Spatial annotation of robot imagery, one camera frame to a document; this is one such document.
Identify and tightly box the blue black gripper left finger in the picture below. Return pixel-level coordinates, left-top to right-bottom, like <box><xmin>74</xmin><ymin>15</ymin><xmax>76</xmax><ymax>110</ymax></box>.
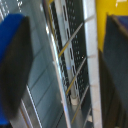
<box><xmin>0</xmin><ymin>13</ymin><xmax>35</xmax><ymax>128</ymax></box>

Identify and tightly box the blue black gripper right finger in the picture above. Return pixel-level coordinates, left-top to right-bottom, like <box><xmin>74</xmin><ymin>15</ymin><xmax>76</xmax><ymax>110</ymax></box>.
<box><xmin>97</xmin><ymin>13</ymin><xmax>128</xmax><ymax>128</ymax></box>

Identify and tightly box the yellow bowl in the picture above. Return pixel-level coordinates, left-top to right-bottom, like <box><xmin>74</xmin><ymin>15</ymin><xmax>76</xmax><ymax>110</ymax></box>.
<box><xmin>95</xmin><ymin>0</ymin><xmax>128</xmax><ymax>53</ymax></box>

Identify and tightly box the black dish rack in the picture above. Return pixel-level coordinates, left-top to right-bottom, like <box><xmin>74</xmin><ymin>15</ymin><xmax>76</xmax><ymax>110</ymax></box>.
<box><xmin>0</xmin><ymin>0</ymin><xmax>105</xmax><ymax>128</ymax></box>

